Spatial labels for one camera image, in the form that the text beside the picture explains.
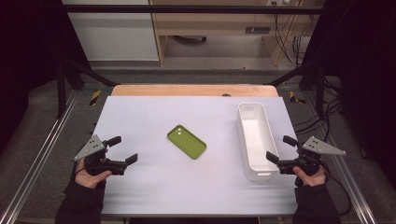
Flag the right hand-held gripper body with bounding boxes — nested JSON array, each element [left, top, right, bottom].
[[277, 135, 347, 176]]

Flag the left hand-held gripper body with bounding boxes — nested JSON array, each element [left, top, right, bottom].
[[73, 133, 128, 177]]

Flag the green phone case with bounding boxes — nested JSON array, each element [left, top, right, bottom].
[[166, 124, 207, 161]]

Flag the person's right hand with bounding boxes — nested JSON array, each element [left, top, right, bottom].
[[292, 165, 328, 188]]

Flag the person's left hand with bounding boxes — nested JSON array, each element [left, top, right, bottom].
[[74, 158, 113, 189]]

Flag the white plastic bin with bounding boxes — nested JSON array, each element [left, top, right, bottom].
[[237, 102, 280, 182]]

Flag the yellow black floor tape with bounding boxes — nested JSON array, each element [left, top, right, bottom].
[[289, 90, 307, 105], [89, 89, 103, 107]]

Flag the wooden table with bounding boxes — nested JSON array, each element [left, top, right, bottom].
[[111, 84, 279, 98]]

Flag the dark curtain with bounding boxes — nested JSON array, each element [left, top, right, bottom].
[[0, 0, 92, 155], [306, 0, 396, 189]]

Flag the white cabinet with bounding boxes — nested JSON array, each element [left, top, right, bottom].
[[61, 0, 160, 63]]

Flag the wooden desk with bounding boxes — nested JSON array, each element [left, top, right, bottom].
[[148, 0, 325, 67]]

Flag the black floor cables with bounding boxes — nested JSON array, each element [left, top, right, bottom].
[[293, 76, 345, 143]]

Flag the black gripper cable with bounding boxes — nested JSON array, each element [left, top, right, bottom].
[[319, 161, 354, 217]]

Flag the black frame post with brace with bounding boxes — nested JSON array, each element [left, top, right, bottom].
[[56, 57, 121, 119], [266, 62, 326, 117]]

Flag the aluminium frame rail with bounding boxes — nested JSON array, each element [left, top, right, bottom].
[[0, 90, 80, 224], [323, 136, 378, 224]]

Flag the hanging black cables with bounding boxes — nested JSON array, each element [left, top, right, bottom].
[[272, 0, 312, 67]]

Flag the black frame crossbar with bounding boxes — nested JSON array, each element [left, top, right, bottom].
[[61, 4, 329, 15]]

